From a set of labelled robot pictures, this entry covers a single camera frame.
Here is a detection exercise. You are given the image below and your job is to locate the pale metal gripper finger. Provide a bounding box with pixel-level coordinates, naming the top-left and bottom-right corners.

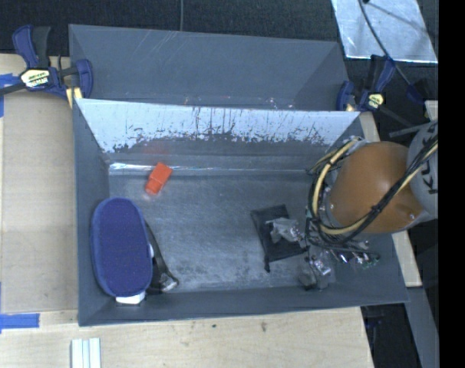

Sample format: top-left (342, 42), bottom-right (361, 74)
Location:
top-left (269, 218), bottom-right (306, 245)
top-left (298, 256), bottom-right (332, 291)

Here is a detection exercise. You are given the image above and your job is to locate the black flat square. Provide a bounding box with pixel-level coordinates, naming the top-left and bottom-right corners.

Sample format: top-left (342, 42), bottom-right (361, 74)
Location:
top-left (249, 204), bottom-right (310, 274)

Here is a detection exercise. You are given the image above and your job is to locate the grey metal bin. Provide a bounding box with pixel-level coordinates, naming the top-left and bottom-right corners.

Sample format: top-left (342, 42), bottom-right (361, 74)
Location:
top-left (68, 24), bottom-right (411, 327)

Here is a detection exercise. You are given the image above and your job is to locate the orange block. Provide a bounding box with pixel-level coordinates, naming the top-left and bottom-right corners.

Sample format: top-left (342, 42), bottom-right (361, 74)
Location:
top-left (144, 162), bottom-right (174, 196)

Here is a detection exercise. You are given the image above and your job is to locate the blue oval brush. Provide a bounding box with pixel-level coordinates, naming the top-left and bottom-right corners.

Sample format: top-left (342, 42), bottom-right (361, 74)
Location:
top-left (89, 196), bottom-right (154, 305)

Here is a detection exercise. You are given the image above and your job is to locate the black curved strap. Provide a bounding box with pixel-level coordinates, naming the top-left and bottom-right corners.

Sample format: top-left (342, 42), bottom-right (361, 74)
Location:
top-left (143, 221), bottom-right (180, 296)

